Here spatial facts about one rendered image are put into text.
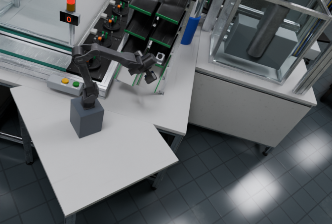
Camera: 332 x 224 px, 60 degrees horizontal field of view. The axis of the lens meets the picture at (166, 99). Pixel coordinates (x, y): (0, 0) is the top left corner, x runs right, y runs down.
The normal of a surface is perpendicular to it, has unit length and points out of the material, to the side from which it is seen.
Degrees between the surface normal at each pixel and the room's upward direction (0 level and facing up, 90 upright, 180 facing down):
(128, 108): 0
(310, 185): 0
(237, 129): 90
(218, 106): 90
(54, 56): 0
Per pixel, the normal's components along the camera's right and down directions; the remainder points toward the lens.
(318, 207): 0.25, -0.67
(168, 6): 0.09, -0.34
